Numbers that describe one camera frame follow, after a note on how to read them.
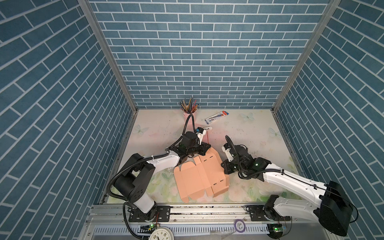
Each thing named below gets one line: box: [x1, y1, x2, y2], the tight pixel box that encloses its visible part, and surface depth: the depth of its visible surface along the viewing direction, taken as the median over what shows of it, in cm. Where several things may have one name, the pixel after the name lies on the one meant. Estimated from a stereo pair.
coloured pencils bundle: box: [179, 97, 199, 114], surface depth 110 cm
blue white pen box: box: [204, 110, 230, 125], surface depth 117 cm
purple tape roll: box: [234, 219, 246, 233], surface depth 72 cm
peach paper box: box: [174, 147, 230, 203], surface depth 86 cm
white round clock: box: [148, 226, 175, 240], surface depth 66 cm
